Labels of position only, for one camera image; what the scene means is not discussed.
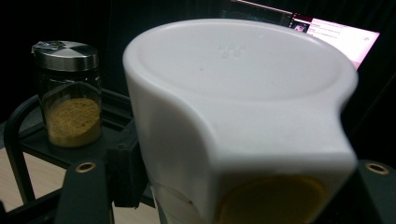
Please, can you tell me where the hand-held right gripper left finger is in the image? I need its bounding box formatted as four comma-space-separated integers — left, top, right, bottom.
53, 119, 149, 224

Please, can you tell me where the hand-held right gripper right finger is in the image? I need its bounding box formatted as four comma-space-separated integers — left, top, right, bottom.
311, 159, 396, 224

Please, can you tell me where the black metal two-tier rack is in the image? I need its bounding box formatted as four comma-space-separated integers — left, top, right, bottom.
0, 88, 157, 224

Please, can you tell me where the steel lid glass spice jar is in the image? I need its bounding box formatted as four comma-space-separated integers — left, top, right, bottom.
30, 39, 104, 149

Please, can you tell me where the white lid spice jar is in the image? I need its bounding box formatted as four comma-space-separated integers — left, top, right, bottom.
121, 17, 360, 224

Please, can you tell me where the lit monitor screen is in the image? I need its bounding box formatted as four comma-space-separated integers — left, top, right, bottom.
218, 0, 382, 71

